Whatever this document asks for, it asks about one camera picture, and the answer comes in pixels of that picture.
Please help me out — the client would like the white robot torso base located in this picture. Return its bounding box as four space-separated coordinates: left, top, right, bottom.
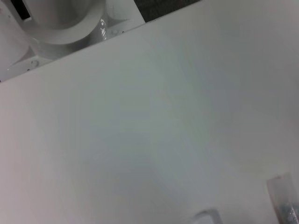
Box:
0 0 147 82

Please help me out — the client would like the grey pen in clear sleeve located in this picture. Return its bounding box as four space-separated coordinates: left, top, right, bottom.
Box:
265 173 299 224

